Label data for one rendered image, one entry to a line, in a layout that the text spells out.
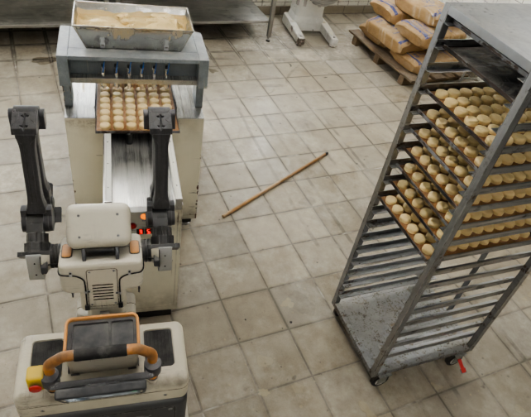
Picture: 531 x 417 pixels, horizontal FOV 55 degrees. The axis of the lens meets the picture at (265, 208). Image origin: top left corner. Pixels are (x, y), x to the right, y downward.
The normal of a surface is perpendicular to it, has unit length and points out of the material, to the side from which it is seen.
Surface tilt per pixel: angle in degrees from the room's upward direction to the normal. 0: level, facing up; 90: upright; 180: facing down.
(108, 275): 82
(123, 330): 0
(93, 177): 90
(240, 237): 0
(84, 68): 90
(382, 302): 0
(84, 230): 48
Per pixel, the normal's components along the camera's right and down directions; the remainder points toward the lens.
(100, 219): 0.26, 0.00
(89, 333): 0.15, -0.73
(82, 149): 0.22, 0.68
